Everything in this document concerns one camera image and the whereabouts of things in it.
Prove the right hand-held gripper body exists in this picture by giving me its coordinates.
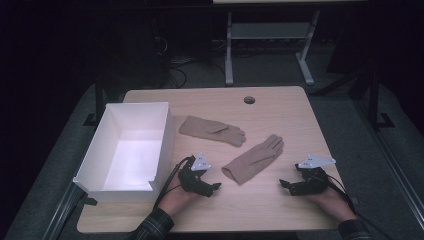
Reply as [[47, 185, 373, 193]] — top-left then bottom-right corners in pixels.
[[294, 153, 337, 197]]

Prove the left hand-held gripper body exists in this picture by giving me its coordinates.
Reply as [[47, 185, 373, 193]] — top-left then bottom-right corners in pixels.
[[177, 152, 215, 198]]

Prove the beige fabric glove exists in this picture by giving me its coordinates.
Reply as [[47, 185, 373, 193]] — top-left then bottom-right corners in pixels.
[[221, 133, 285, 186], [178, 115, 247, 148]]

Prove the white rectangular cardboard box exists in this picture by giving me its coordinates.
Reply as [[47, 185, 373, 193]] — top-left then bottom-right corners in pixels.
[[72, 101, 177, 204]]

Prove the person's left hand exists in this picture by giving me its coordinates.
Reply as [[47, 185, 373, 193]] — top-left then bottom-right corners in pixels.
[[159, 168, 202, 217]]

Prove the person's right hand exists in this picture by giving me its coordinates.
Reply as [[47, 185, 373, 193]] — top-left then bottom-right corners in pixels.
[[305, 184, 358, 223]]

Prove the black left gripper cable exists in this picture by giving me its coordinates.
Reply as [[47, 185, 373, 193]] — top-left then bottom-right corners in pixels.
[[153, 155, 192, 210]]

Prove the aluminium floor rail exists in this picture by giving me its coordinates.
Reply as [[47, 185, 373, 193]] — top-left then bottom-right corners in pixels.
[[41, 181, 86, 240], [353, 98, 424, 231]]

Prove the black metal stand post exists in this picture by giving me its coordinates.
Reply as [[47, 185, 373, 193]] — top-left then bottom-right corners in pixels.
[[365, 66, 396, 130]]

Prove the tangle of floor cables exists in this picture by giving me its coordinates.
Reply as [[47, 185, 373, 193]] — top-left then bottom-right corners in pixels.
[[151, 34, 228, 89]]

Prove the grey metal stand frame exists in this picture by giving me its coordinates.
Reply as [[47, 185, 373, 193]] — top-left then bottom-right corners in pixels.
[[224, 9, 322, 87]]

